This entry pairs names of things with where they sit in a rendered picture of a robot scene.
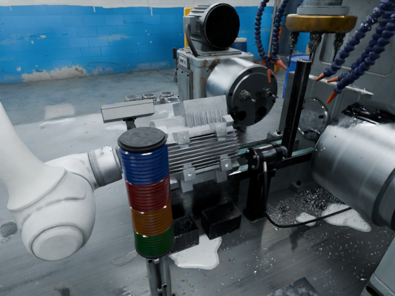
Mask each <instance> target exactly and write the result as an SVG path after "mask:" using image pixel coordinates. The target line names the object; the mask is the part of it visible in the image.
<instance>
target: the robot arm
mask: <svg viewBox="0 0 395 296"><path fill-rule="evenodd" d="M122 174H123V171H122V165H121V161H120V155H119V148H118V146H116V147H115V150H113V148H112V146H106V147H103V148H100V149H97V150H92V151H90V152H87V153H79V154H70V155H67V156H63V157H60V158H57V159H53V160H50V161H48V162H45V163H43V162H42V161H40V160H39V159H38V158H37V157H36V156H35V155H34V154H33V153H32V152H31V151H30V150H29V149H28V148H27V147H26V145H25V144H24V143H23V141H22V140H21V138H20V137H19V136H18V134H17V132H16V131H15V129H14V127H13V125H12V123H11V122H10V120H9V118H8V116H7V114H6V112H5V110H4V108H3V106H2V104H1V102H0V179H1V181H2V182H3V183H4V185H5V186H6V188H7V189H8V192H9V200H8V204H7V208H8V209H9V210H10V212H11V214H12V215H13V217H14V219H15V221H16V223H17V225H18V229H19V231H20V232H21V237H22V241H23V243H24V245H25V247H26V249H27V250H28V251H29V253H30V254H31V255H32V256H34V257H35V258H37V259H39V260H42V261H59V260H63V259H65V258H68V257H69V256H71V255H73V254H75V253H76V252H77V251H78V250H79V249H80V248H82V247H83V246H84V245H85V244H86V243H87V241H88V240H89V238H90V236H91V234H92V230H93V227H94V223H95V213H96V211H95V209H96V208H95V198H94V195H93V193H94V191H95V190H96V189H98V188H100V187H102V186H106V185H107V184H111V183H113V182H116V181H119V180H122Z"/></svg>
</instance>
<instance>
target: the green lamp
mask: <svg viewBox="0 0 395 296"><path fill-rule="evenodd" d="M133 233H134V237H135V243H136V246H137V248H138V250H139V251H140V252H141V253H142V254H144V255H148V256H156V255H161V254H163V253H165V252H166V251H167V250H168V249H170V247H171V246H172V244H173V239H174V235H173V221H172V224H171V225H170V227H169V228H168V229H167V230H166V231H164V232H163V233H161V234H158V235H155V236H143V235H141V234H139V233H137V232H136V231H135V230H134V229H133Z"/></svg>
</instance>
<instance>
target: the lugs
mask: <svg viewBox="0 0 395 296"><path fill-rule="evenodd" d="M233 122H234V120H233V119H232V117H231V115H225V116H223V117H222V123H225V124H226V127H228V126H232V124H233ZM157 128H158V129H160V130H162V131H164V132H165V133H166V135H167V138H168V135H169V132H168V130H167V128H166V126H162V127H157ZM239 167H240V164H239V163H238V161H237V160H235V161H232V170H230V172H234V171H238V169H239ZM176 186H177V180H176V177H175V176H172V177H170V188H171V189H172V188H175V187H176Z"/></svg>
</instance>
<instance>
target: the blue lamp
mask: <svg viewBox="0 0 395 296"><path fill-rule="evenodd" d="M167 142H168V141H166V143H165V144H164V145H162V146H161V147H160V148H158V149H156V150H153V151H150V152H144V153H133V152H128V151H126V150H123V149H122V148H120V147H119V146H118V148H119V155H120V161H121V165H122V171H123V176H124V178H125V179H126V180H127V181H128V182H130V183H133V184H140V185H144V184H152V183H156V182H158V181H160V180H162V179H164V178H165V177H166V176H167V175H168V173H169V158H168V144H167Z"/></svg>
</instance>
